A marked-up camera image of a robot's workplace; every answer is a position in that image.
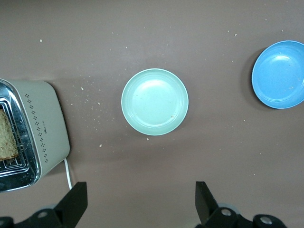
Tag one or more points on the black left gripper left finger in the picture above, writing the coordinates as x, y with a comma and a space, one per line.
73, 202

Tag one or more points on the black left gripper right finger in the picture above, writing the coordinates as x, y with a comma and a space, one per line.
206, 204

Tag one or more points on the brown bread slice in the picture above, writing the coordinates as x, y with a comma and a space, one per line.
7, 140

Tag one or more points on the green plate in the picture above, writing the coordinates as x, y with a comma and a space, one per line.
154, 102

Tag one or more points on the blue plate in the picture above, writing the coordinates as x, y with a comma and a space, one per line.
278, 76

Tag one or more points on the beige chrome toaster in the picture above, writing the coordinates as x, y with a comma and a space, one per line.
47, 123

